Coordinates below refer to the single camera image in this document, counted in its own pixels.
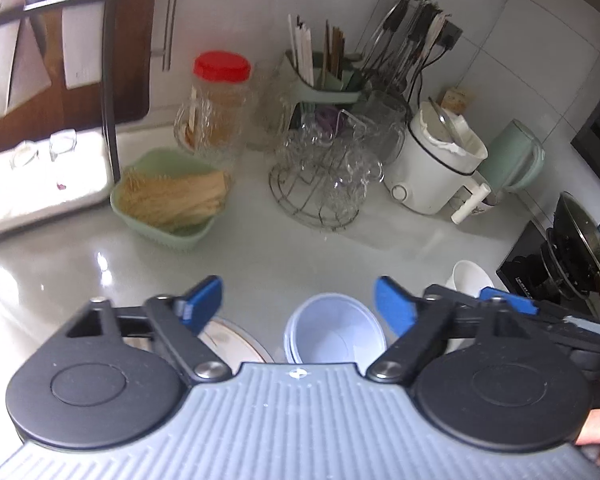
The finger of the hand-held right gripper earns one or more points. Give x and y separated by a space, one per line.
510 301

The green electric kettle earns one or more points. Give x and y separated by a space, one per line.
517 155

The hanging kitchen utensils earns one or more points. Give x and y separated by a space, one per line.
405 35

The white electric cooker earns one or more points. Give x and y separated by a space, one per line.
430 170

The black wall outlet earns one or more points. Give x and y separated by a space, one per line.
450 32

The light blue plastic bowl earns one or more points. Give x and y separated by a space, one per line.
290 347

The light blue plastic cup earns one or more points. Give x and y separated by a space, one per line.
335 330

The black frying pan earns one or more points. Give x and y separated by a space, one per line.
580 245

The black gas stove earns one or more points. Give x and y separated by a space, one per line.
520 260

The white hanging cloth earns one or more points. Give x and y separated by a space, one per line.
5 50

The bundle of chopsticks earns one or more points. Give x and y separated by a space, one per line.
315 50

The white gold-rimmed plate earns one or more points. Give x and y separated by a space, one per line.
235 340

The black metal dish rack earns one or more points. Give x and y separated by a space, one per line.
111 85

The dried noodles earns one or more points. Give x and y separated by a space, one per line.
175 200

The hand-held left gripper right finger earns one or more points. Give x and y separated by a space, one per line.
394 305

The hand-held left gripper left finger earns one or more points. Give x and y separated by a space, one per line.
206 300

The upturned drinking glasses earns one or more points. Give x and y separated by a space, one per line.
330 160

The red-lidded plastic jar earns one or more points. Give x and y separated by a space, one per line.
222 90

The white cup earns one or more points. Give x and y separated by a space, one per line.
472 277

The brown wooden cutting board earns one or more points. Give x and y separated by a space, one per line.
130 60

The row of small glass jars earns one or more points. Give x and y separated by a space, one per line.
30 155

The green plastic basket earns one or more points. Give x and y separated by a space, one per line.
185 237

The glass pitcher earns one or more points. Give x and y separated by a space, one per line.
385 120

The green white utensil holder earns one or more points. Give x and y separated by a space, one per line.
330 85

